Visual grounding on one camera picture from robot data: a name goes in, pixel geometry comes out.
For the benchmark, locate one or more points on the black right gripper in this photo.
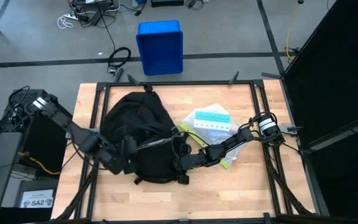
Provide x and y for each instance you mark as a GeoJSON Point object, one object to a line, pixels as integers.
{"type": "Point", "coordinates": [193, 161]}

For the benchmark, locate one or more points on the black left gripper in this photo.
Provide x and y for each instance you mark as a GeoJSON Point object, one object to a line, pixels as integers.
{"type": "Point", "coordinates": [113, 161]}

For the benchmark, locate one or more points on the white mesh pouch yellow zipper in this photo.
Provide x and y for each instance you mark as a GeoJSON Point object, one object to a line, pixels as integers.
{"type": "Point", "coordinates": [190, 120]}

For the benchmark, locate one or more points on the black backpack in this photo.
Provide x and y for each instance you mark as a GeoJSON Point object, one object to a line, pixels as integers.
{"type": "Point", "coordinates": [135, 121]}

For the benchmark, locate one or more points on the teal white pill organizer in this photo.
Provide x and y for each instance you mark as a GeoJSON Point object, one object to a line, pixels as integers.
{"type": "Point", "coordinates": [211, 116]}

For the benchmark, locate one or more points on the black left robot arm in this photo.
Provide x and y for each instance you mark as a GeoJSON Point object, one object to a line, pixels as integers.
{"type": "Point", "coordinates": [79, 135]}

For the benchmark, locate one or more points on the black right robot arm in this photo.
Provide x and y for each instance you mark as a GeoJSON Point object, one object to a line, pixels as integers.
{"type": "Point", "coordinates": [235, 140]}

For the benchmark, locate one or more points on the black computer tower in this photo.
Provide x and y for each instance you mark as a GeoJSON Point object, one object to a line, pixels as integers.
{"type": "Point", "coordinates": [42, 152]}

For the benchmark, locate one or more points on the black case under label sheet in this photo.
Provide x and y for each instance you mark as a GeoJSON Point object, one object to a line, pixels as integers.
{"type": "Point", "coordinates": [36, 185]}

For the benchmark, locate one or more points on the white SA2 label sheet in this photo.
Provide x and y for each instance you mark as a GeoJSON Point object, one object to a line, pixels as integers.
{"type": "Point", "coordinates": [37, 199]}

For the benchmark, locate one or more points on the blue plastic bin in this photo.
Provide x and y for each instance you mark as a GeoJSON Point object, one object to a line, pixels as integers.
{"type": "Point", "coordinates": [160, 46]}

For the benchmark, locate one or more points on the black equipment box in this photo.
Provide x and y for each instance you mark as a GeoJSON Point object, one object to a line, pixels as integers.
{"type": "Point", "coordinates": [166, 3]}

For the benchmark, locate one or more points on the black partition curtain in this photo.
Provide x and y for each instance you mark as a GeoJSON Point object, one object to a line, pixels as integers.
{"type": "Point", "coordinates": [337, 62]}

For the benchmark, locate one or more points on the black aluminium table frame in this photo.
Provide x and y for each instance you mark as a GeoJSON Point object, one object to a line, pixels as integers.
{"type": "Point", "coordinates": [179, 83]}

